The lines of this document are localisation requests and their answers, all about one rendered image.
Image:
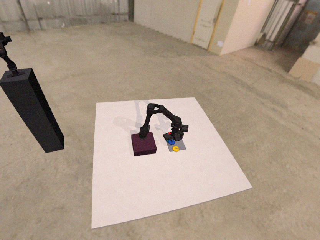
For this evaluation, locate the blue gear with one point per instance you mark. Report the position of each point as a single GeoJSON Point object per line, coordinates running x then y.
{"type": "Point", "coordinates": [171, 142]}

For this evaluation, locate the yellow gear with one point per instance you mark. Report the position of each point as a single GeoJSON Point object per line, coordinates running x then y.
{"type": "Point", "coordinates": [175, 148]}

